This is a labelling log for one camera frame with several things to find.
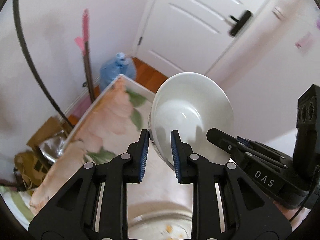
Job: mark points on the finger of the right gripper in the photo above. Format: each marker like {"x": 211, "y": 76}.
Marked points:
{"x": 225, "y": 141}

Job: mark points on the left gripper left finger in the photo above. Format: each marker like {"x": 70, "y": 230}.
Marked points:
{"x": 127, "y": 168}

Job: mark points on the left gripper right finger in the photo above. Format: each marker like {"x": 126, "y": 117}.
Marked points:
{"x": 192, "y": 168}

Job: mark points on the white plate orange pattern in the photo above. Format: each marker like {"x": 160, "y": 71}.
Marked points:
{"x": 159, "y": 220}

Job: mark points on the small white bowl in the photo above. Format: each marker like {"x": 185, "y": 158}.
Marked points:
{"x": 192, "y": 104}

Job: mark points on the floral white tablecloth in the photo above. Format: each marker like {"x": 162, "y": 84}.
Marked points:
{"x": 105, "y": 131}

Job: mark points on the silver foil bag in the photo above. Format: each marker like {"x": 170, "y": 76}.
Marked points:
{"x": 52, "y": 148}

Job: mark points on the brown paper bag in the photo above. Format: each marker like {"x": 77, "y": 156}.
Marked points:
{"x": 31, "y": 166}

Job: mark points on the blue water bottle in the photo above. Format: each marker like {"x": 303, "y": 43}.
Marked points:
{"x": 120, "y": 64}

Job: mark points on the white panel door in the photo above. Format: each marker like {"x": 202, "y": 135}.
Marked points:
{"x": 190, "y": 35}

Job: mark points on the black door handle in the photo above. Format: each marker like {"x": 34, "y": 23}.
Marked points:
{"x": 239, "y": 23}

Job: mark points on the pink handled broom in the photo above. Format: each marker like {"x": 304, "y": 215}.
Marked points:
{"x": 83, "y": 44}

